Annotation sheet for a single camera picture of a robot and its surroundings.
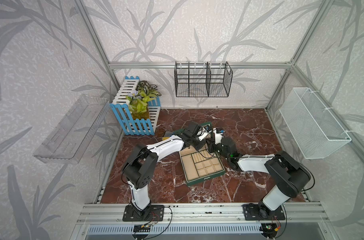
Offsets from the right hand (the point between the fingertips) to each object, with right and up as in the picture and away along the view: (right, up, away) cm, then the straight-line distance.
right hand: (205, 138), depth 90 cm
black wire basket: (-6, +40, +18) cm, 44 cm away
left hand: (-2, -1, +1) cm, 3 cm away
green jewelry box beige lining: (-4, -15, -4) cm, 16 cm away
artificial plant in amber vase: (-41, +23, -1) cm, 47 cm away
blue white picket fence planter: (-41, +6, +9) cm, 42 cm away
